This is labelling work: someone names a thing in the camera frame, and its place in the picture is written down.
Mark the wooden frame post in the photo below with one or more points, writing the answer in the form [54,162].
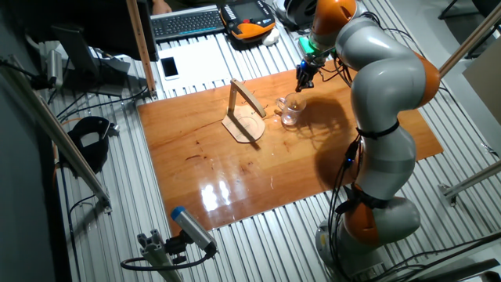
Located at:
[141,47]

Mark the black curved clamp device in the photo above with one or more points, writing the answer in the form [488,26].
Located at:
[78,129]

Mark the wooden cup rack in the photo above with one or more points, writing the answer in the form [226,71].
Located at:
[242,127]

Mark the aluminium profile camera post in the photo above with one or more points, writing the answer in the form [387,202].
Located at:
[156,254]

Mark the grey camera with blue cap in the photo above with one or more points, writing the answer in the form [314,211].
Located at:
[192,229]

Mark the slanted aluminium beam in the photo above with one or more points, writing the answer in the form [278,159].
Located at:
[469,39]

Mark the aluminium bar with foot bracket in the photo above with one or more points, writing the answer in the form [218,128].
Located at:
[473,180]

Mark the grey cardboard panel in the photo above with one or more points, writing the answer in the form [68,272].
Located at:
[485,86]

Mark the black round spool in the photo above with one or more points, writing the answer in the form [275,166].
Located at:
[297,13]

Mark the black computer keyboard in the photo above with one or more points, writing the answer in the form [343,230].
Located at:
[184,23]

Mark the grey cylindrical camera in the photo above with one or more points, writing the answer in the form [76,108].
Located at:
[55,66]

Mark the white paper sheet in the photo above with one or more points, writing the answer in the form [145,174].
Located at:
[203,62]

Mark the white smartphone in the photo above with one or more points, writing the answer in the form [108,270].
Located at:
[170,67]

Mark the orange black teach pendant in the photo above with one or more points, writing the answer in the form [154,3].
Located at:
[250,27]

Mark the glossy wooden board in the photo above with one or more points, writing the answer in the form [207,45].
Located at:
[219,164]

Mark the long aluminium frame bar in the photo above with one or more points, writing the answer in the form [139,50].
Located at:
[58,137]

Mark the bare human hand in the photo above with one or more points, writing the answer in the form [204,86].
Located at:
[160,6]

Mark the white rounded object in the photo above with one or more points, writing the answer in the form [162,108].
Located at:
[271,37]

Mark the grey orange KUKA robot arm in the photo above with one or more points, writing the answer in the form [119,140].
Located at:
[387,78]

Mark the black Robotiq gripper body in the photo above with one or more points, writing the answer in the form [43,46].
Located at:
[306,71]

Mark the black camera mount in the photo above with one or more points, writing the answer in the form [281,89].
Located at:
[176,246]

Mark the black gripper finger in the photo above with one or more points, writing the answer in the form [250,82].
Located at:
[307,84]
[299,85]

